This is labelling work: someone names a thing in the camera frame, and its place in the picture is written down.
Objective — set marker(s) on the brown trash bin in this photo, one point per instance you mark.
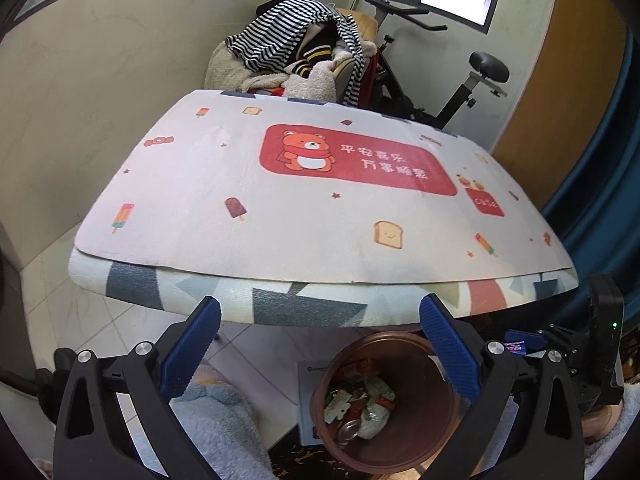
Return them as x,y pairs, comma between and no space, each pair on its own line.
430,425

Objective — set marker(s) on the beige fleece blanket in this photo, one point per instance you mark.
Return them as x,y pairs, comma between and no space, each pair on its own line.
225,70

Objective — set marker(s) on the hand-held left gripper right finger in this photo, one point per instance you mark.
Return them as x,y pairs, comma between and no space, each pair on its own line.
450,347

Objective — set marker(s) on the white cartoon printed mat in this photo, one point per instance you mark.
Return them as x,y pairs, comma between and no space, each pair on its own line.
225,210

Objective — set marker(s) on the crumpled white tissue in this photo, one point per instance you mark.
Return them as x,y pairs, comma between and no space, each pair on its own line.
376,417

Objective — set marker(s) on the black exercise bike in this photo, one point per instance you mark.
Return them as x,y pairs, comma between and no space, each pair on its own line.
450,105

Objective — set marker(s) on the striped black white cloth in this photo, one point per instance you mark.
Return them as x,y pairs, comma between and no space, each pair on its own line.
280,30

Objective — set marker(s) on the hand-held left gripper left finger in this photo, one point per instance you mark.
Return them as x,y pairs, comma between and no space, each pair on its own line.
192,347

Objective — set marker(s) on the tan chair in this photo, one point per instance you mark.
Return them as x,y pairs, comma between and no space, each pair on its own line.
357,22

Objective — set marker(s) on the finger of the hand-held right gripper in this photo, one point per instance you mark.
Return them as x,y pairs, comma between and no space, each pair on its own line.
537,341

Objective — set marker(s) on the person's leg in fuzzy pajamas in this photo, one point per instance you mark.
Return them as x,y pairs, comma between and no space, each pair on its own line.
215,425

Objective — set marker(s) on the geometric patterned table cover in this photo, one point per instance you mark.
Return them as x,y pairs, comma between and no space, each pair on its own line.
320,305

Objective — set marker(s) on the wooden wall panel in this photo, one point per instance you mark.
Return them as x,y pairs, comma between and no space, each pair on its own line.
560,70

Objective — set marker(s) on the small red box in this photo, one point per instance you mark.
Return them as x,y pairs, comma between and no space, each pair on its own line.
357,366

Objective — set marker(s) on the blue curtain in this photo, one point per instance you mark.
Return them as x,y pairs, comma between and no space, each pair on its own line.
595,200

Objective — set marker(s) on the black wheeled base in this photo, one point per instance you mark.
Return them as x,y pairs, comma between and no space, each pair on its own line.
50,380

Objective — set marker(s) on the crushed red drink can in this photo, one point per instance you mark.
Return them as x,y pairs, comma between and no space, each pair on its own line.
348,431

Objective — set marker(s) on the white cardboard box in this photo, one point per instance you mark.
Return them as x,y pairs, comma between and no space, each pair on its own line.
306,400

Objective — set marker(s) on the person's right hand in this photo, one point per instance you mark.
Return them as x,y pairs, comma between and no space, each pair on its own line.
602,420

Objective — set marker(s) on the blue paper carton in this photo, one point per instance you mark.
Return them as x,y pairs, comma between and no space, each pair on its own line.
517,347

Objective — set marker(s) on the black sweater with yellow stripes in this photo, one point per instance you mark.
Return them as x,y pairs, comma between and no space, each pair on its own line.
315,52

